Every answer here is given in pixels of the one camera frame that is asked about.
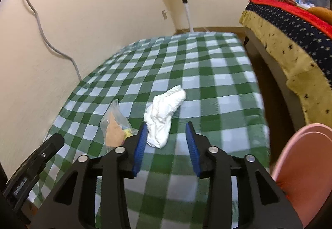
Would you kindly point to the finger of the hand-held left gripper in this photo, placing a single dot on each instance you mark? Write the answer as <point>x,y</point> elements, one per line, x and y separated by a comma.
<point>49,147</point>

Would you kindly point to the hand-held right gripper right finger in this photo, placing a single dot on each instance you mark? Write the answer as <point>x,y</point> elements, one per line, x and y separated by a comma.
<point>193,151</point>

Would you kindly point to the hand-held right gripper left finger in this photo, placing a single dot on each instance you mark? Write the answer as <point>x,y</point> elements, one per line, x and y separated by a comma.
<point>138,151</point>

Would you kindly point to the pink plastic bin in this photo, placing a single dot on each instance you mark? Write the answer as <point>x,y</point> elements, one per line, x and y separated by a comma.
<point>306,166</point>

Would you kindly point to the clear plastic bag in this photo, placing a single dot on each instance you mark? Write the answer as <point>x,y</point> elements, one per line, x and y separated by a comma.
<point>114,130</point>

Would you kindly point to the green checked tablecloth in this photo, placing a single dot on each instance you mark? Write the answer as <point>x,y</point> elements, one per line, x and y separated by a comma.
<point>181,62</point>

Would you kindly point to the yellow star bed sheet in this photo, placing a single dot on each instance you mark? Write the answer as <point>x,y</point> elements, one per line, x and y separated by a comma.
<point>290,62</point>

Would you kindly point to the red floral blanket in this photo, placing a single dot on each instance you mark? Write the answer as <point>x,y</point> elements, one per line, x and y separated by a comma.
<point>306,17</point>

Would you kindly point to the orange pillow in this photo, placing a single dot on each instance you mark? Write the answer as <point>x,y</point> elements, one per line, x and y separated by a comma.
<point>321,14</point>

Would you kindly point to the small low wall outlet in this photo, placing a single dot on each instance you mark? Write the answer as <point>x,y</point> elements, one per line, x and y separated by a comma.
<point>164,14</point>

